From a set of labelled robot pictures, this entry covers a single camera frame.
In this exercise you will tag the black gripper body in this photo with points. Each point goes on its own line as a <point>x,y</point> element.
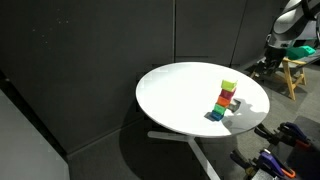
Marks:
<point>273,58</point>

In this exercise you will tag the grey block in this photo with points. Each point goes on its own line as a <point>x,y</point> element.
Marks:
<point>234,105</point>

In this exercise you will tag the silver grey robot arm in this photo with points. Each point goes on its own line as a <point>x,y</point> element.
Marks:
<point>299,21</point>

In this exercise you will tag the yellow-green block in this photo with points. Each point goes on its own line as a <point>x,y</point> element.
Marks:
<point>229,86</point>

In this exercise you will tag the magenta block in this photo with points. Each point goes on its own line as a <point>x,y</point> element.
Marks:
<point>227,94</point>

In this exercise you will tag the orange block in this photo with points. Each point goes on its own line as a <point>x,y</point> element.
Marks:
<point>223,101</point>

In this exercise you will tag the green block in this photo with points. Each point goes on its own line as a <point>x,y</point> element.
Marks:
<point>219,109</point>

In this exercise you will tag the blue block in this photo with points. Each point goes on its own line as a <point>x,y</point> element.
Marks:
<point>216,116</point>

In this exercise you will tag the purple orange clamp rear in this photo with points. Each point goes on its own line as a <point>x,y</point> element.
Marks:
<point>292,130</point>

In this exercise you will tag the purple orange clamp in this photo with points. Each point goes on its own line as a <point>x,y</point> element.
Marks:
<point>271,164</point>
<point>292,130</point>

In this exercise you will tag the round white table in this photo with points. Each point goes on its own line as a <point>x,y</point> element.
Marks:
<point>180,97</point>

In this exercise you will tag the purple orange clamp front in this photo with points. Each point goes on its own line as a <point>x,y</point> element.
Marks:
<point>271,164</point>

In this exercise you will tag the black perforated breadboard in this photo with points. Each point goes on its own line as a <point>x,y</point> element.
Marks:
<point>305,162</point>

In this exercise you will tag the black clamp handle rear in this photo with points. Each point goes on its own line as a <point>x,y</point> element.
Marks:
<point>263,132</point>

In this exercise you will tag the black clamp handle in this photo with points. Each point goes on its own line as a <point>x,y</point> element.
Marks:
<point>246,164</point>
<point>263,132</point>

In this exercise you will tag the black clamp handle front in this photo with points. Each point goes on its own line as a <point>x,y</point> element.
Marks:
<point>246,164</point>

